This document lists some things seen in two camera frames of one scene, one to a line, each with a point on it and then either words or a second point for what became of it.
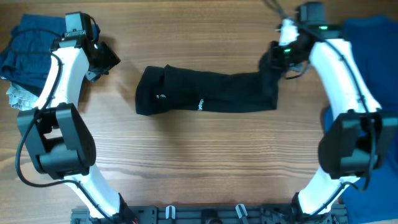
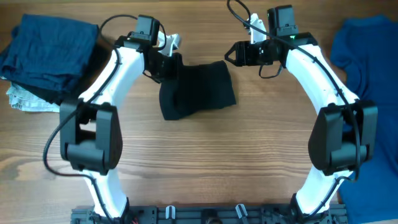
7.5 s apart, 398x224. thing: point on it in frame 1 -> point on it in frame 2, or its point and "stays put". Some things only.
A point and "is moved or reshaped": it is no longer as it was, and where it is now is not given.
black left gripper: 111,60 -> 175,69
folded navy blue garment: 26,51 stays put
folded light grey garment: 20,99 stays put
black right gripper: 277,50 -> 243,54
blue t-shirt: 374,40 stays put
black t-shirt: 163,89 is moved or reshaped
